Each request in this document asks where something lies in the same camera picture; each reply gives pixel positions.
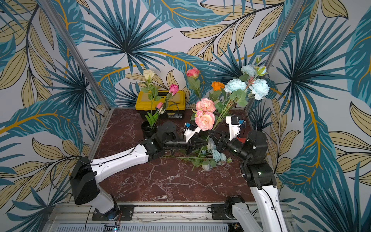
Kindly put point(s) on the cream rose stem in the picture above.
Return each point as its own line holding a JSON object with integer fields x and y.
{"x": 149, "y": 88}

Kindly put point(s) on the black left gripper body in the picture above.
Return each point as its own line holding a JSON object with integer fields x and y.
{"x": 190, "y": 144}

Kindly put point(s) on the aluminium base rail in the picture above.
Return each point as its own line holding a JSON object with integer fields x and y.
{"x": 173, "y": 217}

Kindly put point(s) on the pink red rose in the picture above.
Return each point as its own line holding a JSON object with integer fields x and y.
{"x": 194, "y": 81}

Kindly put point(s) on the pale blue white rose spray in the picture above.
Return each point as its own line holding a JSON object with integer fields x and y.
{"x": 216, "y": 158}

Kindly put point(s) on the pink peony spray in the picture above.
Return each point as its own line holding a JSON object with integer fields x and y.
{"x": 204, "y": 114}

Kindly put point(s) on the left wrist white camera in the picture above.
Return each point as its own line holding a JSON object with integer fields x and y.
{"x": 190, "y": 130}

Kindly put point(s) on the orange rose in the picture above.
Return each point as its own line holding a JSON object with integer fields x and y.
{"x": 217, "y": 89}

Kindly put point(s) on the light blue rose stem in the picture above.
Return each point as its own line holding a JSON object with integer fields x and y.
{"x": 210, "y": 141}

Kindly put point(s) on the red glove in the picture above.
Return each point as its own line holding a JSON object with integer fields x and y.
{"x": 242, "y": 140}

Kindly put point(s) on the pink white tulips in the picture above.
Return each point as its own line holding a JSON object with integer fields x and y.
{"x": 152, "y": 118}

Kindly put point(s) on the wrist white camera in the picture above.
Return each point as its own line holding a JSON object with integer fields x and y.
{"x": 235, "y": 125}
{"x": 190, "y": 130}

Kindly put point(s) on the magenta rose bud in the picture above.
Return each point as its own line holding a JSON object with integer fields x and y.
{"x": 172, "y": 92}

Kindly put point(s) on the glossy black vase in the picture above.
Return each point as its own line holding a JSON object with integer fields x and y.
{"x": 147, "y": 130}

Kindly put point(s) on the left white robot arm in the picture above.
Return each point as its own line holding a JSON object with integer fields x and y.
{"x": 89, "y": 173}

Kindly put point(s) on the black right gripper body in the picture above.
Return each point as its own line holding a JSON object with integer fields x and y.
{"x": 223, "y": 140}

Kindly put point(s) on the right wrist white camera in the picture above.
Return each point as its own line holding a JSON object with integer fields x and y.
{"x": 235, "y": 125}

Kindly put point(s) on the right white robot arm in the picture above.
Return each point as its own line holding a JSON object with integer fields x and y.
{"x": 261, "y": 181}

